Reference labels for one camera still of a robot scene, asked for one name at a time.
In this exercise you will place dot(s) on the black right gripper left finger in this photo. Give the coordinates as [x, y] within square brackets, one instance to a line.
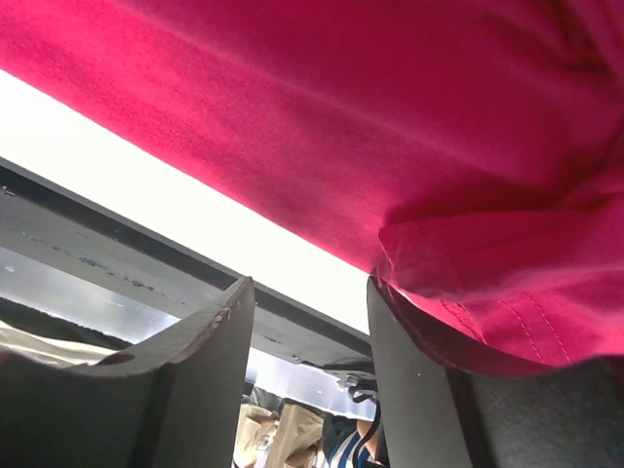
[170, 401]

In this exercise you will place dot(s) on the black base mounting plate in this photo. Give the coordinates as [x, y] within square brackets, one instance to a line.
[59, 229]

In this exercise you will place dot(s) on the pink t shirt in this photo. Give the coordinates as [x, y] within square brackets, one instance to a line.
[469, 152]

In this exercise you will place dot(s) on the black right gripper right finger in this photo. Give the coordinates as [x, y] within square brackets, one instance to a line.
[448, 400]

